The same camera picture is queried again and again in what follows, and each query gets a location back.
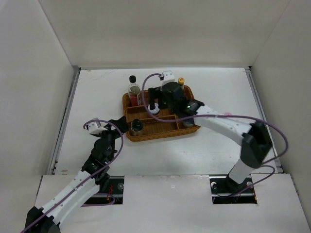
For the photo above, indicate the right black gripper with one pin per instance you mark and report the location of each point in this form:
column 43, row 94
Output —
column 154, row 91

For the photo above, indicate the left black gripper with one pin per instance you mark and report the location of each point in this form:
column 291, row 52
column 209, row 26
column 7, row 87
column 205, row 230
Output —
column 112, row 126

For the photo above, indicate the glass jar black grinder top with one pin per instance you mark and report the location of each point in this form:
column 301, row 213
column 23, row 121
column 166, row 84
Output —
column 136, row 127

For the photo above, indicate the clear bottle red label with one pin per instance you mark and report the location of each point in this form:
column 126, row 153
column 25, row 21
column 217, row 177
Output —
column 134, row 91

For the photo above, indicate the red sauce bottle yellow cap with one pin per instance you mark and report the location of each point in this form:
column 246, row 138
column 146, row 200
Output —
column 181, row 82

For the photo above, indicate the white shaker silver lid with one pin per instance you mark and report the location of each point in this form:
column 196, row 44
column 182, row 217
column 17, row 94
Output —
column 155, row 110

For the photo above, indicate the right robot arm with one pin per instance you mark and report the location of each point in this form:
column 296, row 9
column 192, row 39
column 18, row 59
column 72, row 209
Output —
column 253, row 138

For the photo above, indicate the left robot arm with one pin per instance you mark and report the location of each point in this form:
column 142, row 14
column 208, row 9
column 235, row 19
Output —
column 91, row 178

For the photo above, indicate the brown wicker divided basket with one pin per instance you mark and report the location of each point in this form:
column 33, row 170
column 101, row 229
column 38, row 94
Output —
column 153, row 129

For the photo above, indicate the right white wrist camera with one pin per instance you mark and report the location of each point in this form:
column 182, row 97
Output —
column 167, row 77

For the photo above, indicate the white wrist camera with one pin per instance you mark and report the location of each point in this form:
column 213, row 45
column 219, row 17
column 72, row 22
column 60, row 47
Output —
column 167, row 77
column 95, row 127

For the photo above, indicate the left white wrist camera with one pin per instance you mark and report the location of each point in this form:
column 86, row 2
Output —
column 95, row 127

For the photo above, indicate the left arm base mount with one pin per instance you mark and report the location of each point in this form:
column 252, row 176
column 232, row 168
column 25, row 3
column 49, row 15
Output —
column 115, row 188

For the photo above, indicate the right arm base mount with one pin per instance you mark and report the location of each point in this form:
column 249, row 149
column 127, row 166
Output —
column 224, row 192

